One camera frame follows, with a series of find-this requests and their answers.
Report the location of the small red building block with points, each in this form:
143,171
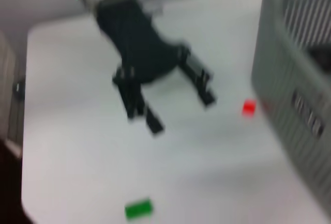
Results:
249,108

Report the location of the grey perforated storage bin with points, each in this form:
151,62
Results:
271,66

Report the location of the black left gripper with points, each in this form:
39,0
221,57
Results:
134,43

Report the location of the green building block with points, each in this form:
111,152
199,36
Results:
138,209

